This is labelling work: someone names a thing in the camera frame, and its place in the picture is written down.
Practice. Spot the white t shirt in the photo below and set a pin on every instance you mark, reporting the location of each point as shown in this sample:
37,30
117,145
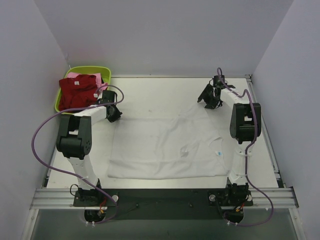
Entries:
186,146

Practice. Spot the green plastic basket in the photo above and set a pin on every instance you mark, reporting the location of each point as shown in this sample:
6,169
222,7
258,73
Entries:
104,71

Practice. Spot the aluminium front rail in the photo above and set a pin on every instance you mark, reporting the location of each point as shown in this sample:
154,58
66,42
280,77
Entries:
278,198

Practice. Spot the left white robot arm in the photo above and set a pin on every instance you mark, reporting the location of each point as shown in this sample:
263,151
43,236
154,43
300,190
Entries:
75,142

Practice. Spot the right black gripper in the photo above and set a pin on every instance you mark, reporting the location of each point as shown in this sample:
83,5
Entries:
207,95

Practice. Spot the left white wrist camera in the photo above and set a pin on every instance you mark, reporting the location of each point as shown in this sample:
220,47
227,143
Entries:
98,95

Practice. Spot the pink t shirt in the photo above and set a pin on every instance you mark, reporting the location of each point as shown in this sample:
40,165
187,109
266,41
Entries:
85,81

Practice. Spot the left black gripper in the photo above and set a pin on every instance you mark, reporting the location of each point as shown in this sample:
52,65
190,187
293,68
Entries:
114,114

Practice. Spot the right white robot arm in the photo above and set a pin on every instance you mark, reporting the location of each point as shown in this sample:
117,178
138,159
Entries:
245,123

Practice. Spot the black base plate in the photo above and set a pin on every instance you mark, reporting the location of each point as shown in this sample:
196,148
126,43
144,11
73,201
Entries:
162,212

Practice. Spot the red t shirt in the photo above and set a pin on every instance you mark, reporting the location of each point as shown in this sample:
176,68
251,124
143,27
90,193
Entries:
75,98

